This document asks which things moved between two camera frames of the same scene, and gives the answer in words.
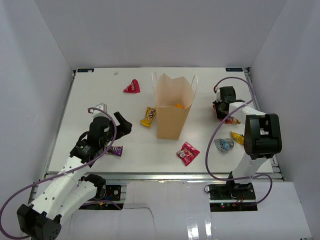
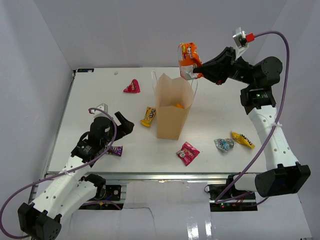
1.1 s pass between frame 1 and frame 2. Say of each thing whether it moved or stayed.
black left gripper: stayed
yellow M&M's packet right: stayed
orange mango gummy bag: stayed
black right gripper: moved
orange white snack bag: moved
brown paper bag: stayed
